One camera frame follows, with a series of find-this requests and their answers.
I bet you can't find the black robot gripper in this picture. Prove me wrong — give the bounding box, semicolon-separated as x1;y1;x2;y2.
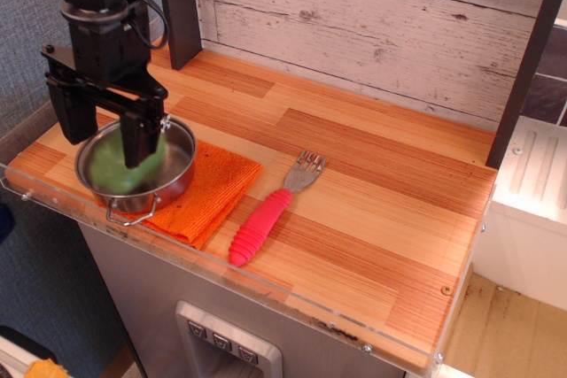
42;23;167;168

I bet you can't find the green toy bell pepper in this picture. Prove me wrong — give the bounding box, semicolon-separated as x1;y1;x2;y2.
87;128;167;195

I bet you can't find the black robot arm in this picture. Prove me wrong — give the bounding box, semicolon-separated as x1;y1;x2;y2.
42;0;168;168

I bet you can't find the stainless steel pot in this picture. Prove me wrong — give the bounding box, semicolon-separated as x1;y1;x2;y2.
74;119;198;226

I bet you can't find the orange folded cloth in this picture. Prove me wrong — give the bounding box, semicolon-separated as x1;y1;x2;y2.
115;139;265;251

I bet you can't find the clear acrylic edge guard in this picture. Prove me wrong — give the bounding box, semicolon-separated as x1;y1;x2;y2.
4;166;490;377

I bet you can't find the toy fridge dispenser panel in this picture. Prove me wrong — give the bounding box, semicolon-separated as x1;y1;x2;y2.
175;300;284;377

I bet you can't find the yellow object bottom left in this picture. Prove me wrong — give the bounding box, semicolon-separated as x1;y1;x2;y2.
24;359;70;378

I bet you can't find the white toy sink unit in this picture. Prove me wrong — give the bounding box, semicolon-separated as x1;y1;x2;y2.
472;117;566;309

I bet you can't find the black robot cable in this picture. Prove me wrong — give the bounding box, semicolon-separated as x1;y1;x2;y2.
126;0;170;51

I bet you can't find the dark left shelf post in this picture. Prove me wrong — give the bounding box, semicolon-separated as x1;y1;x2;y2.
162;0;202;70

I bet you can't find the dark shelf post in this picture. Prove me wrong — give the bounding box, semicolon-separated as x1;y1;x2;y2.
485;0;563;169
162;0;202;70

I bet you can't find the fork with pink handle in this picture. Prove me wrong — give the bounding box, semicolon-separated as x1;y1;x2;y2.
229;150;326;266

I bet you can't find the dark right shelf post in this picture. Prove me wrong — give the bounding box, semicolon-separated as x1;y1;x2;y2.
485;0;563;169

